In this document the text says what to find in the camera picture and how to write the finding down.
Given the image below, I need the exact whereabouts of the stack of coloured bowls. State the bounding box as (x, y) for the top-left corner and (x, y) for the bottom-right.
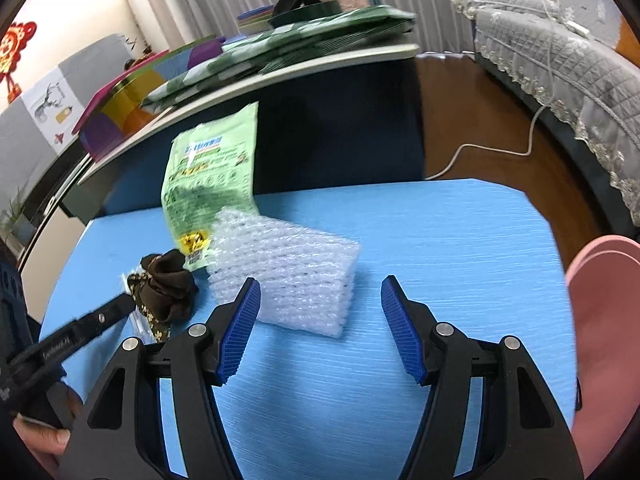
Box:
(236, 6), (275, 37)

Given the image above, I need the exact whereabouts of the grey partition panel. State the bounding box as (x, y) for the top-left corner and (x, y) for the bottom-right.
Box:
(0, 35), (136, 196)

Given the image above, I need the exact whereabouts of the grey quilted sofa cover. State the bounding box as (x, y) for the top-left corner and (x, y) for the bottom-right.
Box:
(451, 0), (640, 231)

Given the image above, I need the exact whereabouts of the person's left hand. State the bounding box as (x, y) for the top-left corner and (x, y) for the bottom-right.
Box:
(14, 390), (83, 466)

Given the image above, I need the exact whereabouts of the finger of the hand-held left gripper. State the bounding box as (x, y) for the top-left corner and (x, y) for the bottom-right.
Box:
(7, 292), (136, 378)

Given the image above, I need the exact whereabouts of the green checkered cloth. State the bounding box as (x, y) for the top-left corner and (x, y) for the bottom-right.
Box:
(140, 4), (417, 111)

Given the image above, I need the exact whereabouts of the green potted plant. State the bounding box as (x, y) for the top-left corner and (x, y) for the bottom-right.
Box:
(0, 185), (36, 251)

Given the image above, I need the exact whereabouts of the black hat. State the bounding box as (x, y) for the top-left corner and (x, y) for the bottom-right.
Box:
(268, 0), (343, 28)

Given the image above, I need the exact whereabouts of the grey blue desk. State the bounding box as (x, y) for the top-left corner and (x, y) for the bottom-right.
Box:
(60, 42), (426, 221)

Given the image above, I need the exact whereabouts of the white cable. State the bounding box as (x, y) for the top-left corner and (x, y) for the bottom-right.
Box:
(425, 105), (551, 181)

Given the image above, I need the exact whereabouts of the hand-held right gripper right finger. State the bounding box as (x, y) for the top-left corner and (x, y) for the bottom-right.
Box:
(380, 275), (585, 480)

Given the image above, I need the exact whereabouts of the pink plastic bin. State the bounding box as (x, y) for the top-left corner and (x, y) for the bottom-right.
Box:
(565, 235), (640, 466)

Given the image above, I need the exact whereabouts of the wall poster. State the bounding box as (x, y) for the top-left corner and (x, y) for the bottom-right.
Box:
(22, 67), (83, 153)

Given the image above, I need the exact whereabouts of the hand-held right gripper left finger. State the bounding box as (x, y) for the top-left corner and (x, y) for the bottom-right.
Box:
(59, 276), (262, 480)

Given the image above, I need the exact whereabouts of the colourful box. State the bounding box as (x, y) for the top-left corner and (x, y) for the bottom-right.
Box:
(71, 35), (231, 156)

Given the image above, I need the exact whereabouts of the red hanging ornament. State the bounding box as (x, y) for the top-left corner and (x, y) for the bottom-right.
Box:
(0, 21), (38, 106)

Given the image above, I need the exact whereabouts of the brown patterned scrunchie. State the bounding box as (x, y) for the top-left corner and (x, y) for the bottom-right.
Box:
(125, 249), (200, 343)

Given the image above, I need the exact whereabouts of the white standing air conditioner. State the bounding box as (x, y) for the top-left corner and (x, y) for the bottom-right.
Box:
(122, 0), (173, 53)

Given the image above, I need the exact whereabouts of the clear bubble wrap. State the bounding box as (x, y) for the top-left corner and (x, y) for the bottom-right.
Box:
(206, 206), (362, 340)

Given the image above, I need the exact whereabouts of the green plastic bag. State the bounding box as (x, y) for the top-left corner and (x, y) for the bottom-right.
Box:
(161, 101), (260, 271)

